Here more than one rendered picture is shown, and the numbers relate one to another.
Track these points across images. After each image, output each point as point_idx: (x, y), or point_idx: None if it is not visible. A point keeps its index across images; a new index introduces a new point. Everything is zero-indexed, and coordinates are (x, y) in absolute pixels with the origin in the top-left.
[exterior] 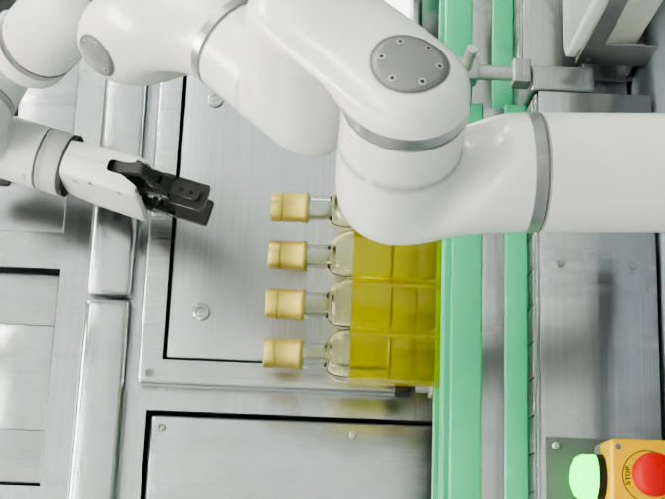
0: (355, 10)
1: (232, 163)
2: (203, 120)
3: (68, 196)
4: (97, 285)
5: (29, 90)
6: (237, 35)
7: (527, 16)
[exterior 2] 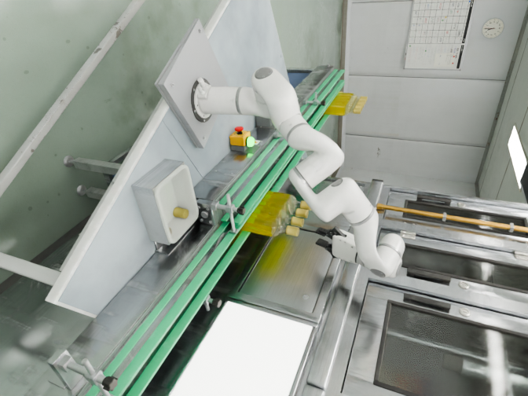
0: (269, 84)
1: (306, 277)
2: (312, 291)
3: (365, 287)
4: None
5: (378, 329)
6: (298, 119)
7: (197, 243)
